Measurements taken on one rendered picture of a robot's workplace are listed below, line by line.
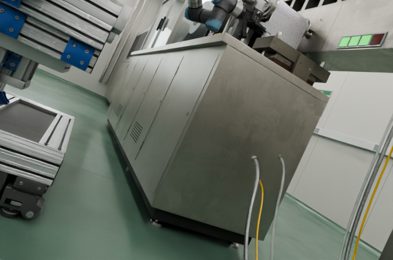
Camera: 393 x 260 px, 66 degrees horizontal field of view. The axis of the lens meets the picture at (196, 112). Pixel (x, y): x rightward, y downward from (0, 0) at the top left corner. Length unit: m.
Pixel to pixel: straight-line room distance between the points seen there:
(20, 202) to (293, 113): 1.17
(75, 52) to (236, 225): 1.04
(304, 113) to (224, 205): 0.59
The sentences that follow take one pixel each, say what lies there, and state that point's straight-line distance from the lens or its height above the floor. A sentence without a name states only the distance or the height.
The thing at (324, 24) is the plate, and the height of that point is 1.31.
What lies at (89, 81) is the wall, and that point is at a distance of 7.01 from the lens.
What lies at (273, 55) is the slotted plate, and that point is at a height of 0.95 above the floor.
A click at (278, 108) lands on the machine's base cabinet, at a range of 1.47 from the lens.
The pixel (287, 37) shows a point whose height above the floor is 1.14.
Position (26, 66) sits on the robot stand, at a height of 0.42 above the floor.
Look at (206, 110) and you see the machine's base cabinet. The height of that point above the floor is 0.57.
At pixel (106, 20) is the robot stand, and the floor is 0.69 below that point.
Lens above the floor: 0.53
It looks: 1 degrees up
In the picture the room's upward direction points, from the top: 25 degrees clockwise
